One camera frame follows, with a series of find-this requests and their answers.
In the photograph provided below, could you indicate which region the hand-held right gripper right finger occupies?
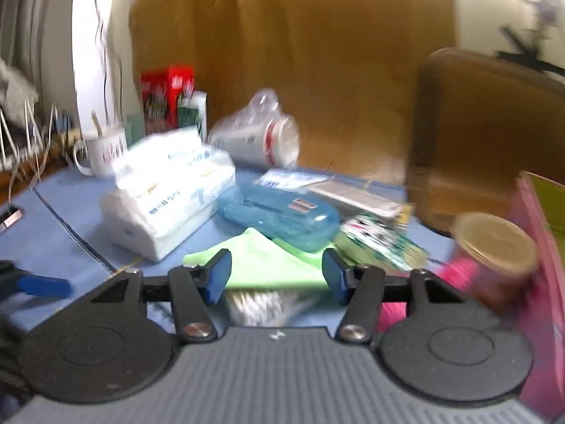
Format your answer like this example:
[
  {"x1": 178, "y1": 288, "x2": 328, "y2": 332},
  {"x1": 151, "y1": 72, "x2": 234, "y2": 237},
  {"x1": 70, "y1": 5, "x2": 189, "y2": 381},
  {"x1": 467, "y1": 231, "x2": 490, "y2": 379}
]
[{"x1": 322, "y1": 249, "x2": 464, "y2": 344}]

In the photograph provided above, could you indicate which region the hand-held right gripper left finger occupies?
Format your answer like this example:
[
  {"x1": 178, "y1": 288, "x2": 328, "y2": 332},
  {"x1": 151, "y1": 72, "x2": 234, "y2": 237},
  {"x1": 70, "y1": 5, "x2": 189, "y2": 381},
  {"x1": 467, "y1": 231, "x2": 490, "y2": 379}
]
[{"x1": 90, "y1": 249, "x2": 233, "y2": 344}]

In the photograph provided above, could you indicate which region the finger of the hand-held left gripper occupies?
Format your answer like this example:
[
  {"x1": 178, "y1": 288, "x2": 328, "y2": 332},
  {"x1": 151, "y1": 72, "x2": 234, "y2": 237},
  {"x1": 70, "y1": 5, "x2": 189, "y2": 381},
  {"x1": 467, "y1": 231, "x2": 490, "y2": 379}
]
[{"x1": 0, "y1": 260, "x2": 73, "y2": 298}]

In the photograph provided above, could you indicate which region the green cloth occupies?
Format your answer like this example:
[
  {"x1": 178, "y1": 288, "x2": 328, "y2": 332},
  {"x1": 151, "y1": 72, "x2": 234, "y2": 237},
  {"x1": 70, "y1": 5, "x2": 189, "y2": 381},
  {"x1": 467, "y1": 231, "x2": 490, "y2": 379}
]
[{"x1": 183, "y1": 227, "x2": 330, "y2": 290}]

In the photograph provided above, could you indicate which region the blue tablecloth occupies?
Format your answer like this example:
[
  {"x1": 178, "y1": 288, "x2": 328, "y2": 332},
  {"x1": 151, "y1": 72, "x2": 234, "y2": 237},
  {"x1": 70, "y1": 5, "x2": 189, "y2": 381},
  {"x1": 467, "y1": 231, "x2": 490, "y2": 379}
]
[{"x1": 0, "y1": 165, "x2": 446, "y2": 333}]

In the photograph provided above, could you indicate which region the green printed packet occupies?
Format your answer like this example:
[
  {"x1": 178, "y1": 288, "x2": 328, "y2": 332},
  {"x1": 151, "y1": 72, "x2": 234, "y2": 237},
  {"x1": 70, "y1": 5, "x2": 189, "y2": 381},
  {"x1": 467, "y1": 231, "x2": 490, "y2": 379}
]
[{"x1": 333, "y1": 212, "x2": 431, "y2": 271}]

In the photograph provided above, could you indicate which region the silver packet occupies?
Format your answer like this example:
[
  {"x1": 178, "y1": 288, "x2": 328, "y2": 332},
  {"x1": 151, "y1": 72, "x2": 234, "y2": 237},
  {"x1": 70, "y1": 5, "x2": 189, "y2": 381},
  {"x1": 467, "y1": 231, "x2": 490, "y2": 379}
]
[{"x1": 225, "y1": 289, "x2": 319, "y2": 328}]

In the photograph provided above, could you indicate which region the black clip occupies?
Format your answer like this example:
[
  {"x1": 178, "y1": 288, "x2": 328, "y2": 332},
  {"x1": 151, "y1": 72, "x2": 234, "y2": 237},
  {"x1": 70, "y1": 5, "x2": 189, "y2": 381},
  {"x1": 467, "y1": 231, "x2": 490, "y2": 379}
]
[{"x1": 0, "y1": 205, "x2": 24, "y2": 234}]

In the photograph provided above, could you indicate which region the blue plastic case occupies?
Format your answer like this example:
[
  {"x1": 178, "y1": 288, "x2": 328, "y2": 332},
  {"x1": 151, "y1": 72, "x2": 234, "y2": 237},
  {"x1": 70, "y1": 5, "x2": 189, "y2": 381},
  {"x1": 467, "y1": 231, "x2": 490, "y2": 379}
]
[{"x1": 216, "y1": 184, "x2": 340, "y2": 253}]

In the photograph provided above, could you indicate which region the white strip packet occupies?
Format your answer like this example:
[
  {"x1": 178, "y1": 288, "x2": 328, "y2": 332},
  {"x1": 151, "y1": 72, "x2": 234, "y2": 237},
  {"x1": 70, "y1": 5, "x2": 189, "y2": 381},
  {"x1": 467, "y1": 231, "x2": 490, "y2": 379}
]
[{"x1": 309, "y1": 177, "x2": 406, "y2": 218}]

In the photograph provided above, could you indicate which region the large white tissue multipack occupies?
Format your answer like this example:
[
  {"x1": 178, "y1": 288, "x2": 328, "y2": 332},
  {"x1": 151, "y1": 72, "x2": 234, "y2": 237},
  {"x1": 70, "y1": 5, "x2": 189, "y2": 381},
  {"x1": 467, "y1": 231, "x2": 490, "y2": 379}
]
[{"x1": 98, "y1": 126, "x2": 237, "y2": 262}]

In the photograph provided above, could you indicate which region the blue and white flat packet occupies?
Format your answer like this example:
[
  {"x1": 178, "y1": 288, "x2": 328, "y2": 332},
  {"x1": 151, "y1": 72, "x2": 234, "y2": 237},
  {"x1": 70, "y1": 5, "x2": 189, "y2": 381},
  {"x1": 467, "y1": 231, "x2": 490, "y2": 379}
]
[{"x1": 254, "y1": 168, "x2": 332, "y2": 192}]

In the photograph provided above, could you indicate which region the clear plastic cup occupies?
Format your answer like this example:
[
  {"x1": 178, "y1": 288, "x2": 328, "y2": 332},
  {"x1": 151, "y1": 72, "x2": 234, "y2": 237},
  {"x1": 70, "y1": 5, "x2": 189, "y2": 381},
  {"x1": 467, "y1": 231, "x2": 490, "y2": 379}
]
[{"x1": 207, "y1": 89, "x2": 302, "y2": 169}]

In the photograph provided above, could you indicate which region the white mug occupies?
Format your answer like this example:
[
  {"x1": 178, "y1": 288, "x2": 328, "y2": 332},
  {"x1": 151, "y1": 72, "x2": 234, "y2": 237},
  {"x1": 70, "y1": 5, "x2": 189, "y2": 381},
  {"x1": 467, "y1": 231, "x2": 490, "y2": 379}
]
[{"x1": 73, "y1": 124, "x2": 129, "y2": 178}]

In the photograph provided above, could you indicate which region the green and white box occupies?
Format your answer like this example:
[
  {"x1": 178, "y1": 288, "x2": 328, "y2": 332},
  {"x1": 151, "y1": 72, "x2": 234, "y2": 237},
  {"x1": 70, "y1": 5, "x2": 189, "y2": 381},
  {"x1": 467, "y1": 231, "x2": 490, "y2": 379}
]
[{"x1": 177, "y1": 90, "x2": 208, "y2": 142}]

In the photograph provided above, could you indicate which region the clear jar with tan lid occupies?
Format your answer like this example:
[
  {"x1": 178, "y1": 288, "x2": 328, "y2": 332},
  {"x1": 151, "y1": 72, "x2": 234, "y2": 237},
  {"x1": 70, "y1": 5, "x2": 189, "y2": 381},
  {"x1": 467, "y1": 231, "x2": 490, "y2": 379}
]
[{"x1": 450, "y1": 212, "x2": 541, "y2": 311}]

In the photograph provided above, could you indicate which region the red box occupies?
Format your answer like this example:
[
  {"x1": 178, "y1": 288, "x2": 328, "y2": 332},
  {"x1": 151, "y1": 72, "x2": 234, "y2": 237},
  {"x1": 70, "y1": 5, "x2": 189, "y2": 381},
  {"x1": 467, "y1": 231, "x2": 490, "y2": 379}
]
[{"x1": 141, "y1": 65, "x2": 195, "y2": 132}]

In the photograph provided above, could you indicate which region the brown chair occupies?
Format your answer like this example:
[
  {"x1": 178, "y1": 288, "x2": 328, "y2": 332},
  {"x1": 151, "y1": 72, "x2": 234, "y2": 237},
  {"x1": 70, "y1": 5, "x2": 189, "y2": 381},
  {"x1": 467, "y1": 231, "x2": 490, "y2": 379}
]
[{"x1": 406, "y1": 48, "x2": 565, "y2": 237}]

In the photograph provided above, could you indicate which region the pink cardboard box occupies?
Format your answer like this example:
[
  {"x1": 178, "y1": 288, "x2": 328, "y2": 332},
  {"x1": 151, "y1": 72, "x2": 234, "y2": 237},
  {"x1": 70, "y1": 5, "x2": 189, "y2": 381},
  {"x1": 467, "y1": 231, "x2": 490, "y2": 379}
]
[{"x1": 507, "y1": 170, "x2": 565, "y2": 420}]

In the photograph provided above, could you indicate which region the wooden board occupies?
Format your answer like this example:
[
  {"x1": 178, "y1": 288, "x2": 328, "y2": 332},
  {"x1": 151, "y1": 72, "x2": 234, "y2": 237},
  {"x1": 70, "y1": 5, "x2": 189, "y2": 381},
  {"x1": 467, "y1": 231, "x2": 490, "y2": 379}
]
[{"x1": 128, "y1": 0, "x2": 457, "y2": 186}]

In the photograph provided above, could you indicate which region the black tape cross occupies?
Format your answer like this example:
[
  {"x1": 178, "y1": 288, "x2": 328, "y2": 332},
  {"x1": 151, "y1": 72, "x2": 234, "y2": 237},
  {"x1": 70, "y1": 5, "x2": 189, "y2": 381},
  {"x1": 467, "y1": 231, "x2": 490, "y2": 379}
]
[{"x1": 498, "y1": 26, "x2": 565, "y2": 77}]

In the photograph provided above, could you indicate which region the white wire clutter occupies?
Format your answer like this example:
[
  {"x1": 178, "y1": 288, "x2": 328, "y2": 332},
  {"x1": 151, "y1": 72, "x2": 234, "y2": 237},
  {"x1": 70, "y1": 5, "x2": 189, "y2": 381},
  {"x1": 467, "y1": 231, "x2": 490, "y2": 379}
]
[{"x1": 0, "y1": 55, "x2": 71, "y2": 188}]

